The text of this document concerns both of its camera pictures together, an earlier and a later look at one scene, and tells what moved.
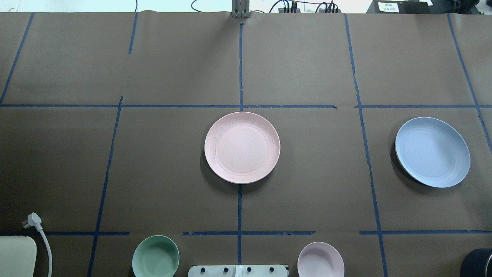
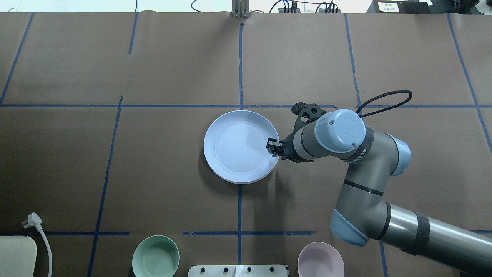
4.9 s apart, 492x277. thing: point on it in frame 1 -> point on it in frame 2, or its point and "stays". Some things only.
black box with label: (381, 7) stays
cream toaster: (18, 256) stays
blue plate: (432, 151) -> (235, 147)
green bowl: (155, 256) stays
